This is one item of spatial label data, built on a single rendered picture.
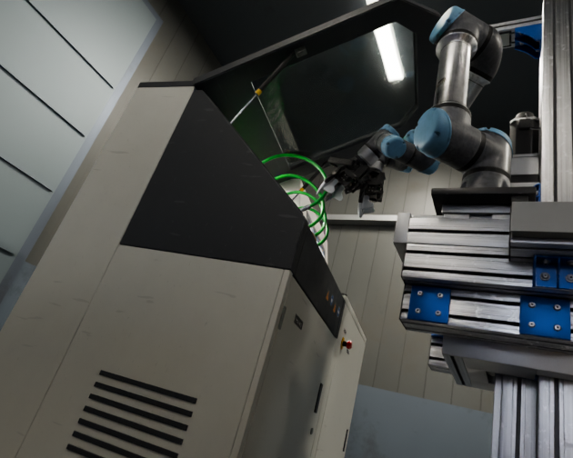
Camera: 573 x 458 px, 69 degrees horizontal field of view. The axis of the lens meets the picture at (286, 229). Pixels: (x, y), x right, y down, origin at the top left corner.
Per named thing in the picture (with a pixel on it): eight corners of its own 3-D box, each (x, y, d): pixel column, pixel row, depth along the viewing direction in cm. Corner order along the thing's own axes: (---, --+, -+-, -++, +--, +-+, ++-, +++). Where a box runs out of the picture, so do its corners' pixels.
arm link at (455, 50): (485, 157, 104) (494, 16, 128) (436, 132, 101) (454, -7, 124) (451, 179, 114) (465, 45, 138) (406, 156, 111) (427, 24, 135)
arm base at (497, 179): (517, 226, 108) (517, 194, 113) (517, 194, 97) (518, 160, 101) (454, 225, 116) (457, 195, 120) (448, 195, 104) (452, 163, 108)
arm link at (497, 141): (522, 179, 106) (524, 137, 112) (480, 157, 104) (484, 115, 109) (487, 197, 117) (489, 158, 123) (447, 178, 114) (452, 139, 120)
